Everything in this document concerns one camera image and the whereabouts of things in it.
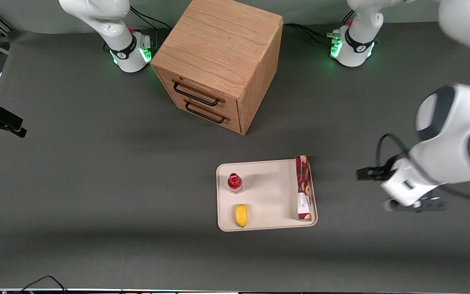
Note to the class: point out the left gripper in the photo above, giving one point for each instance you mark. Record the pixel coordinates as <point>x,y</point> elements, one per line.
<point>371,174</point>

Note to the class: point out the red cookie box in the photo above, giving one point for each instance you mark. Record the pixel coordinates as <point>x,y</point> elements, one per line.
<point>303,183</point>

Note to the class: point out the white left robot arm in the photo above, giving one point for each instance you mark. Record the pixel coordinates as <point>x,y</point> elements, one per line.
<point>455,130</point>

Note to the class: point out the beige plastic tray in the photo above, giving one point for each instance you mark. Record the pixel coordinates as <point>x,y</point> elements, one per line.
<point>267,196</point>

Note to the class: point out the red capped small bottle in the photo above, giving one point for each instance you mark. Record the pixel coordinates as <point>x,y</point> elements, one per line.
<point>234,182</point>

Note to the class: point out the yellow toy banana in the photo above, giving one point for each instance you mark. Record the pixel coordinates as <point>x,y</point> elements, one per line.
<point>241,215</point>

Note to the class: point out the wooden drawer front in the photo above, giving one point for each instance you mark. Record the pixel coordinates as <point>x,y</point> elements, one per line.
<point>233,124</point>
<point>227,107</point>

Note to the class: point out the wooden drawer cabinet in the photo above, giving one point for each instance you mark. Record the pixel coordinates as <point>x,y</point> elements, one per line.
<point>222,45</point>

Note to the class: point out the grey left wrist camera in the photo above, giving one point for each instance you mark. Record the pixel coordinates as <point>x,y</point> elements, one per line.
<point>426,203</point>

